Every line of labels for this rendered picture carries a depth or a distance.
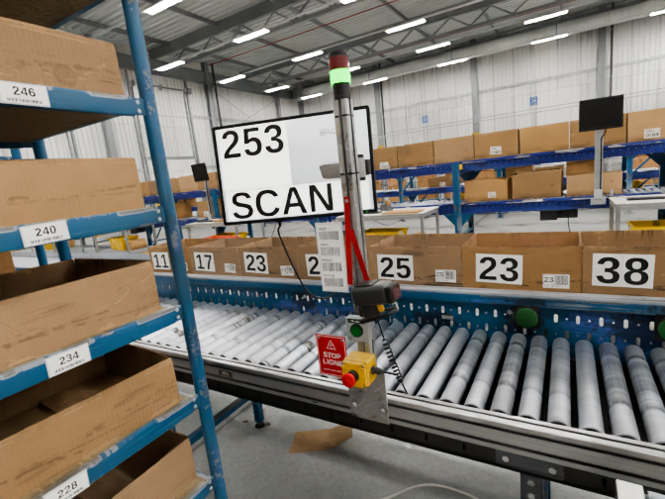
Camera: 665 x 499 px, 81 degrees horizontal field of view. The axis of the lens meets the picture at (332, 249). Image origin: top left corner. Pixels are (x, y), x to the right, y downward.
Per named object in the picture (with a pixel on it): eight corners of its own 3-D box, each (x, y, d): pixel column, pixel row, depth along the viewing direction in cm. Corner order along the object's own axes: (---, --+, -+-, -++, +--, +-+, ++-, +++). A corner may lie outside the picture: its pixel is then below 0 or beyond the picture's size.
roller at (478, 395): (461, 422, 102) (460, 404, 101) (493, 341, 146) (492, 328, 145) (481, 426, 100) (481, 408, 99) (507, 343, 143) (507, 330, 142)
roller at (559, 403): (546, 441, 92) (546, 422, 91) (552, 348, 136) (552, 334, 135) (571, 446, 90) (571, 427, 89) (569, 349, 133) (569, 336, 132)
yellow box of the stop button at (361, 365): (340, 387, 105) (337, 363, 104) (354, 372, 113) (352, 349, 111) (390, 398, 98) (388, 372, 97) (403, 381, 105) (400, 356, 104)
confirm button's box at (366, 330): (346, 341, 108) (343, 318, 107) (351, 336, 111) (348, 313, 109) (368, 344, 104) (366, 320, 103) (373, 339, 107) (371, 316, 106)
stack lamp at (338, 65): (327, 84, 97) (325, 58, 96) (336, 87, 102) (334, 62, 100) (344, 79, 95) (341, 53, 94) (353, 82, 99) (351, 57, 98)
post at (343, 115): (350, 416, 116) (316, 103, 100) (358, 407, 120) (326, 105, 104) (388, 425, 110) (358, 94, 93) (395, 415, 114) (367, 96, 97)
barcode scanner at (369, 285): (398, 325, 95) (389, 283, 94) (355, 326, 101) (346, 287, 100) (407, 315, 101) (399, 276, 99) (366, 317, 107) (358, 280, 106)
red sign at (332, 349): (320, 373, 118) (315, 334, 115) (321, 371, 118) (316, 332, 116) (367, 382, 110) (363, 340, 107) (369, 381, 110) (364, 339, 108)
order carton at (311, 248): (299, 280, 193) (295, 247, 190) (330, 265, 217) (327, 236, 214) (371, 284, 172) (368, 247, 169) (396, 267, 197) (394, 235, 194)
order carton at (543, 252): (462, 289, 152) (460, 247, 149) (476, 269, 177) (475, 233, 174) (582, 295, 132) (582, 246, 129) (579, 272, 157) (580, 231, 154)
